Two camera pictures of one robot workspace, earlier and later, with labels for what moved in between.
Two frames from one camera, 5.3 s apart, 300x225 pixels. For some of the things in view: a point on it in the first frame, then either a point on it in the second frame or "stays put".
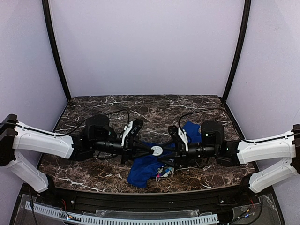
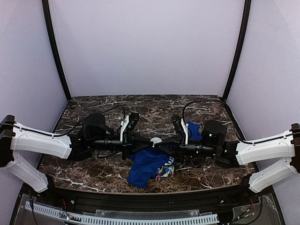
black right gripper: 181,150 → 180,145
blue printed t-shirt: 145,170 stays put
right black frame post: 247,6 stays put
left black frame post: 46,8 stays put
